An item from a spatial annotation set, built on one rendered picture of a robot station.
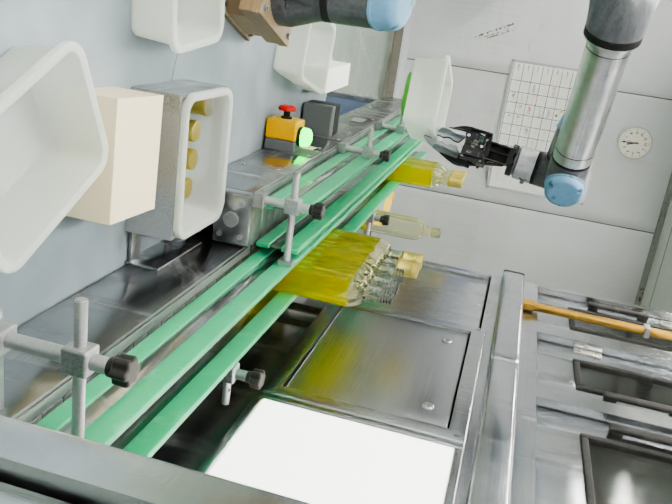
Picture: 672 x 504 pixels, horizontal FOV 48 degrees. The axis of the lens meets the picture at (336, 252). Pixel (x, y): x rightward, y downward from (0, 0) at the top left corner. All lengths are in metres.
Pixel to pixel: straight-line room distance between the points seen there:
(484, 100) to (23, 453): 6.86
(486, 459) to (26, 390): 0.67
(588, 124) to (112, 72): 0.82
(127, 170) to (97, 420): 0.34
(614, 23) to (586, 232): 6.15
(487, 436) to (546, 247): 6.24
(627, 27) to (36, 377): 1.01
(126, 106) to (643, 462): 1.00
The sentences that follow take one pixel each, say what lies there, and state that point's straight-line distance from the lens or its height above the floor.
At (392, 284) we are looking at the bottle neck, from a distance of 1.40.
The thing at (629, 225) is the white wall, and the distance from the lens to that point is 7.43.
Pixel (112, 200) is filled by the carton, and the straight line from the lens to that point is 0.99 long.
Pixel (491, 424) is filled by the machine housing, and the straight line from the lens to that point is 1.29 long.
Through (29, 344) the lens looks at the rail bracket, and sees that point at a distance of 0.75.
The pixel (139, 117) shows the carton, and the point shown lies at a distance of 1.02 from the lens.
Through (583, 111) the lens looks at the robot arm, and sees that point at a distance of 1.42.
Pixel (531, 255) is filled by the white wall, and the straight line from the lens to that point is 7.47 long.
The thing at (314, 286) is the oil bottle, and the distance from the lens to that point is 1.36.
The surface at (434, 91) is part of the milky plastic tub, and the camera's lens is 1.67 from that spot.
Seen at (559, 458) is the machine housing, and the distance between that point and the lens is 1.33.
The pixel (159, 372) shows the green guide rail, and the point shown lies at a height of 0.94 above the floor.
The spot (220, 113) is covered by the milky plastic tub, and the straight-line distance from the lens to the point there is 1.26.
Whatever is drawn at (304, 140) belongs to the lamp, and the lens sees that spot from 1.69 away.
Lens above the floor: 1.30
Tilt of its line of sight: 12 degrees down
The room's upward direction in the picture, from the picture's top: 102 degrees clockwise
